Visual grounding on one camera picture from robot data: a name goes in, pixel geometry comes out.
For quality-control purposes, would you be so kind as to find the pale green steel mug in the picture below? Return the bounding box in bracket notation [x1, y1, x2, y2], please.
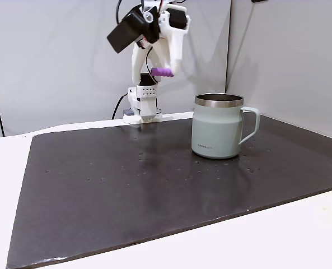
[191, 92, 261, 160]

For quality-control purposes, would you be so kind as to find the dark table mat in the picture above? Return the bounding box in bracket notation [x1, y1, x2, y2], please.
[6, 114, 332, 269]

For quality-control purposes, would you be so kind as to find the black camera box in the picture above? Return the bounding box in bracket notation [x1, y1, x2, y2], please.
[106, 6, 161, 54]

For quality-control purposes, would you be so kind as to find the purple pen grip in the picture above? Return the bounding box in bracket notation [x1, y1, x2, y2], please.
[151, 67, 175, 78]

